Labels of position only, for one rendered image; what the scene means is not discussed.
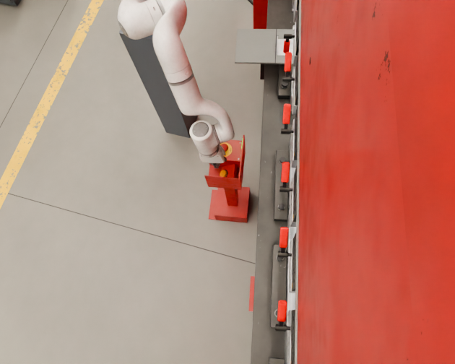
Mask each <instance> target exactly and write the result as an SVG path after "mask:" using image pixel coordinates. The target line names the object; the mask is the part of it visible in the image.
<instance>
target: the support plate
mask: <svg viewBox="0 0 455 364"><path fill-rule="evenodd" d="M284 34H292V35H294V30H287V29H277V35H278V39H284ZM275 44H276V29H238V30H237V39H236V49H235V64H285V56H277V52H276V63H275Z"/></svg>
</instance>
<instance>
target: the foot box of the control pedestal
mask: <svg viewBox="0 0 455 364"><path fill-rule="evenodd" d="M249 199H250V188H249V187H242V189H238V206H230V205H228V203H227V199H226V196H225V190H224V188H218V189H217V190H213V189H212V196H211V202H210V208H209V220H223V221H231V222H248V206H249Z"/></svg>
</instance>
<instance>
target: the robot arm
mask: <svg viewBox="0 0 455 364"><path fill-rule="evenodd" d="M186 18H187V7H186V2H185V1H184V0H121V3H120V5H119V8H118V24H119V27H120V28H121V30H122V32H123V33H124V35H125V36H127V37H128V38H131V39H134V40H138V39H141V38H145V37H148V36H151V35H153V36H152V40H153V46H154V50H155V53H156V55H157V58H158V60H159V62H160V65H161V67H162V70H163V72H164V74H165V77H166V79H167V81H168V84H169V85H170V88H171V90H172V93H173V95H174V97H175V100H176V102H177V104H178V107H179V109H180V110H181V112H182V113H183V114H184V115H187V116H196V115H206V116H211V117H214V118H216V119H217V120H218V121H219V122H218V123H216V124H213V125H211V124H210V123H209V122H207V121H203V120H200V121H196V122H195V123H193V124H192V125H191V128H190V130H189V133H190V136H191V138H192V139H193V141H194V144H195V145H196V148H197V149H198V151H199V156H200V159H201V161H202V162H203V163H210V164H211V165H213V166H214V168H217V169H218V168H219V166H220V163H224V162H227V158H226V157H225V156H224V155H225V151H224V149H223V148H222V146H221V145H220V144H222V143H223V142H227V141H230V140H231V139H232V138H233V137H234V130H233V125H232V123H231V120H230V117H229V115H228V113H227V112H226V110H225V109H224V108H223V107H222V106H220V105H219V104H217V103H215V102H213V101H211V100H208V99H205V98H203V97H202V96H201V93H200V91H199V87H198V84H197V82H196V79H195V76H194V73H193V70H192V68H191V65H190V62H189V59H188V56H187V54H186V51H185V48H184V47H183V44H182V41H181V39H180V34H181V31H182V29H183V27H184V25H185V23H186Z"/></svg>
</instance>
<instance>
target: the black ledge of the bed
mask: <svg viewBox="0 0 455 364"><path fill-rule="evenodd" d="M293 20H294V13H292V0H268V7H267V23H266V28H267V29H287V30H292V29H293V25H295V23H294V22H293ZM278 77H279V64H265V68H264V97H263V113H262V128H261V158H260V174H259V203H258V218H257V234H256V263H255V279H254V294H253V323H252V339H251V364H269V358H284V359H285V331H276V330H275V328H272V327H270V315H271V294H272V251H273V245H279V244H280V228H281V227H287V222H283V221H274V186H275V164H276V151H277V150H288V151H289V146H290V139H291V134H292V133H290V134H281V129H283V128H284V124H283V111H284V104H290V99H278Z"/></svg>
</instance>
